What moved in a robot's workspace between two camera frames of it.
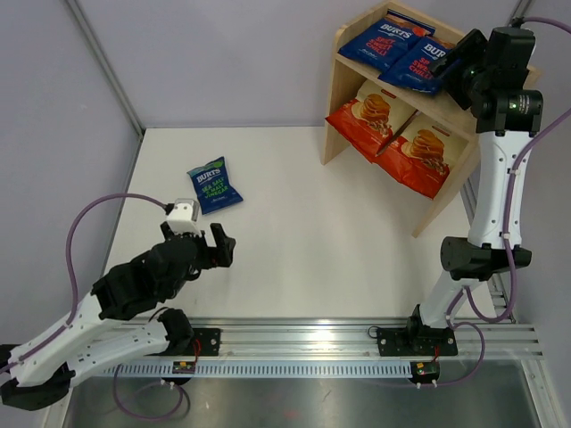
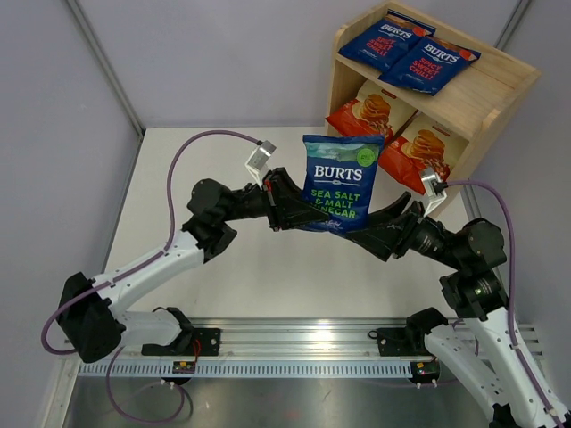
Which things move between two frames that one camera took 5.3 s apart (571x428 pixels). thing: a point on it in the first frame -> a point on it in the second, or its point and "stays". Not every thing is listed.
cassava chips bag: [372, 120] stays
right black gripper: [471, 48] -> [383, 235]
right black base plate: [417, 341] stays
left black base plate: [205, 341] stays
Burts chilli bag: [417, 68] stays
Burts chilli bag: [386, 41] stays
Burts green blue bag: [214, 188] -> [340, 173]
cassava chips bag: [420, 153] stays
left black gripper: [223, 249] -> [291, 211]
